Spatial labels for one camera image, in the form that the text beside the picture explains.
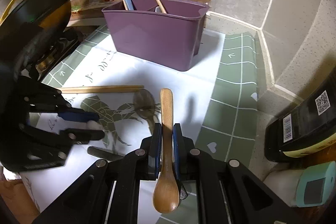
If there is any white utensil in caddy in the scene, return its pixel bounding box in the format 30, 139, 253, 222
155, 6, 162, 13

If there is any teal kitchen timer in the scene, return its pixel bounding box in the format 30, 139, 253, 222
295, 161, 335, 207

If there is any white green grid placemat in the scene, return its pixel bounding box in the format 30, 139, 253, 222
19, 24, 259, 224

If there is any yellow rimmed pan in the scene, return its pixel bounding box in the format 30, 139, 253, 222
0, 0, 17, 24

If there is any blue utensil handle in caddy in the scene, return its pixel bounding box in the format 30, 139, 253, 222
126, 0, 134, 11

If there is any wooden chopstick on mat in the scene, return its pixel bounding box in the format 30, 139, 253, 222
58, 85, 144, 93

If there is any metal spoon with ball end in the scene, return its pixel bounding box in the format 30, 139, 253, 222
87, 120, 124, 162

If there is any purple utensil caddy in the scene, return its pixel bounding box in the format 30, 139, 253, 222
102, 0, 210, 72

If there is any wooden spoon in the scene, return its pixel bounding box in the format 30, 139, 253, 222
153, 88, 179, 214

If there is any black bottle with barcode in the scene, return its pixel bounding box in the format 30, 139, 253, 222
264, 85, 335, 162

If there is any black frying pan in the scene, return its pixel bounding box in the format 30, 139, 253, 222
1, 0, 71, 74

